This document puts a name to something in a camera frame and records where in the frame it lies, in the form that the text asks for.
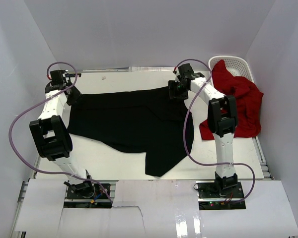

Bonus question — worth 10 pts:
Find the small label sticker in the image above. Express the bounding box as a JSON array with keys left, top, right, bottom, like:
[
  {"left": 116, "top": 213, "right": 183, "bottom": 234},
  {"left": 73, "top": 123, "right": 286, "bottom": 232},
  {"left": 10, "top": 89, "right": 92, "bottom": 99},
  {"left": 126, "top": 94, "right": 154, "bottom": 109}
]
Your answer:
[{"left": 65, "top": 73, "right": 81, "bottom": 78}]

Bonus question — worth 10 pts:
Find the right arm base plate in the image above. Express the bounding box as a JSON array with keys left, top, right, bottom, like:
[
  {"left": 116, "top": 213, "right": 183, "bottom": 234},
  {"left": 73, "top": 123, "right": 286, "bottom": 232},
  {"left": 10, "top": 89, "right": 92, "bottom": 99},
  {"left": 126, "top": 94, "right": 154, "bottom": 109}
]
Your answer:
[{"left": 193, "top": 182, "right": 246, "bottom": 211}]

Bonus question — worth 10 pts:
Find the white plastic basket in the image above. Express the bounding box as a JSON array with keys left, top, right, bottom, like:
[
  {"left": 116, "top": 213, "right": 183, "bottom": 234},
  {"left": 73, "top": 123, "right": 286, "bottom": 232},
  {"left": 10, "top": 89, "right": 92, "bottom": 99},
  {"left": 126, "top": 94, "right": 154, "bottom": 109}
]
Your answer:
[{"left": 208, "top": 56, "right": 254, "bottom": 83}]

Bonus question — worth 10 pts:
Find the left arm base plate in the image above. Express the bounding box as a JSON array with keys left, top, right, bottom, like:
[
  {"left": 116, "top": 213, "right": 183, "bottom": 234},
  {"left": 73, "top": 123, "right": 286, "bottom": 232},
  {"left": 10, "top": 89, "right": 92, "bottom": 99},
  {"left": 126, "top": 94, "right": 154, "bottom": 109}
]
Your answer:
[{"left": 64, "top": 182, "right": 114, "bottom": 209}]

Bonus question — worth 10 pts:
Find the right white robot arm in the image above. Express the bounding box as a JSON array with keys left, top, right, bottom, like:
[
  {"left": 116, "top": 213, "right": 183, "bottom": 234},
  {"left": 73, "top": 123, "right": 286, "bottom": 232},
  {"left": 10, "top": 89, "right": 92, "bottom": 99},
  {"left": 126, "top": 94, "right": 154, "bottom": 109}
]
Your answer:
[{"left": 168, "top": 60, "right": 238, "bottom": 198}]

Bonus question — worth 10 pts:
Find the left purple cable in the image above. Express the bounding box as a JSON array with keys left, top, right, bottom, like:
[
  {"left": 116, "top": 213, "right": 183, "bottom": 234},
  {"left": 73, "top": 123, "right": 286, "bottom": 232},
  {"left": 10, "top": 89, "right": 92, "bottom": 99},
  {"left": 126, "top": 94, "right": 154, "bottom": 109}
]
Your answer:
[{"left": 8, "top": 61, "right": 114, "bottom": 203}]

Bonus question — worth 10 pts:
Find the red t shirt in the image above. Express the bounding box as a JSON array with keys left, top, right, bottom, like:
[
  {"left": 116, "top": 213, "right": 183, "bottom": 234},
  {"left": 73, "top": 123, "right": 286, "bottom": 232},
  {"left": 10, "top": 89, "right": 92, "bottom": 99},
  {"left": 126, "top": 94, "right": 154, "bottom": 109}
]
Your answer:
[{"left": 199, "top": 59, "right": 264, "bottom": 142}]

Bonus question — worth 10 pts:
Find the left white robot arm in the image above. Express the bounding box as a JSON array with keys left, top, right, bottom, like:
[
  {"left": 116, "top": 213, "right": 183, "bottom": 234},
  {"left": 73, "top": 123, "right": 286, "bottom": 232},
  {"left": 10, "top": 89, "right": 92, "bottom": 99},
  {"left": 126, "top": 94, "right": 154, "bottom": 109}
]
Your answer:
[{"left": 29, "top": 70, "right": 95, "bottom": 198}]

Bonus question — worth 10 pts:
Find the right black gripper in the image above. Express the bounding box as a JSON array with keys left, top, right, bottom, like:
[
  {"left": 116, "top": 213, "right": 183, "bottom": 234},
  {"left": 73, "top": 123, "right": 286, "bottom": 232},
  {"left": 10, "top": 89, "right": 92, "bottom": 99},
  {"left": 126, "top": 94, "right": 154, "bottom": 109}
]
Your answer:
[{"left": 167, "top": 80, "right": 189, "bottom": 103}]

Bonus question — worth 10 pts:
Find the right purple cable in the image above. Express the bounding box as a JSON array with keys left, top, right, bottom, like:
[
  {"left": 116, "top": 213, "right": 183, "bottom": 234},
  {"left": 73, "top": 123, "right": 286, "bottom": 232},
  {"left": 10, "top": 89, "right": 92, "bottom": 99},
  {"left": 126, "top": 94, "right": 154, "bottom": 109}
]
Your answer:
[{"left": 173, "top": 58, "right": 256, "bottom": 205}]

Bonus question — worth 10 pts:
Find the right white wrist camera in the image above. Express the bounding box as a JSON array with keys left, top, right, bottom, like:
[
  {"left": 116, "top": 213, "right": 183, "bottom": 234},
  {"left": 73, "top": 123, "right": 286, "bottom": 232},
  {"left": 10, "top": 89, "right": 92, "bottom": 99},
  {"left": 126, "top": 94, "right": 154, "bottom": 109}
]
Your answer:
[{"left": 173, "top": 66, "right": 180, "bottom": 76}]

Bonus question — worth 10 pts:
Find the black t shirt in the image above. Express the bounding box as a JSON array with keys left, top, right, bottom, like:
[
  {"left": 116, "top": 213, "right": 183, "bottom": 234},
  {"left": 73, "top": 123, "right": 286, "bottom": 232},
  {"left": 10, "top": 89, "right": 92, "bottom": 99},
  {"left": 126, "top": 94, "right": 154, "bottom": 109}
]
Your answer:
[{"left": 68, "top": 87, "right": 194, "bottom": 177}]

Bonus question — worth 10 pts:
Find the purple cable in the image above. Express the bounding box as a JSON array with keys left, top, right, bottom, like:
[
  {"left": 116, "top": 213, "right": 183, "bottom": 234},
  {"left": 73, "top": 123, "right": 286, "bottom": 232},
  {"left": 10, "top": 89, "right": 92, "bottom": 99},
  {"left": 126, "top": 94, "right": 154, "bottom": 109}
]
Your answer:
[
  {"left": 8, "top": 61, "right": 114, "bottom": 203},
  {"left": 173, "top": 58, "right": 256, "bottom": 205}
]

